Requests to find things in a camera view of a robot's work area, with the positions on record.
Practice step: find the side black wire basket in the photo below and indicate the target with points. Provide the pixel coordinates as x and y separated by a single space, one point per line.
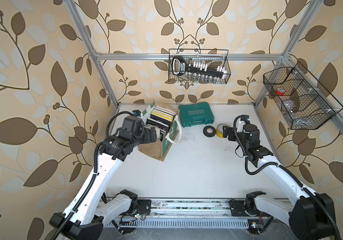
307 104

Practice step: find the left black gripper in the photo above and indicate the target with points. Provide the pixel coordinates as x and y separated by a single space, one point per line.
146 139

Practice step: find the black tape roll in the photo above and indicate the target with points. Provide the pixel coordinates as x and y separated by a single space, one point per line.
209 131

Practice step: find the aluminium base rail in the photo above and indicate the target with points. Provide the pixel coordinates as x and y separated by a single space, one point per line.
192 213

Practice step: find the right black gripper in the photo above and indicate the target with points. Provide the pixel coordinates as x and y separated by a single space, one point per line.
234 131

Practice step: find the black socket set holder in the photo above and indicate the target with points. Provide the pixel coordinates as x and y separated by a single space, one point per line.
194 67

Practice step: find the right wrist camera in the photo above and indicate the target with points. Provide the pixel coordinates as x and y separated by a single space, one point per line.
245 118

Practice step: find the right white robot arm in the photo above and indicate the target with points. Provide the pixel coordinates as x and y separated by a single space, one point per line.
310 215

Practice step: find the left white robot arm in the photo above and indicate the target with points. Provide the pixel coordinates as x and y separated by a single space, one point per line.
84 219

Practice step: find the green plastic tool case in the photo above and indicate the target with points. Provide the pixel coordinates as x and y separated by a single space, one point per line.
195 114

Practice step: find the red tape roll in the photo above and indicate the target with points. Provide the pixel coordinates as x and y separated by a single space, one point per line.
280 91

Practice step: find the yellow tape roll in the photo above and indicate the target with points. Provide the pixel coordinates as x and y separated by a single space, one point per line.
220 130

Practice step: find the back black wire basket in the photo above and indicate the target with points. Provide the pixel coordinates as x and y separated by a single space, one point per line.
201 54

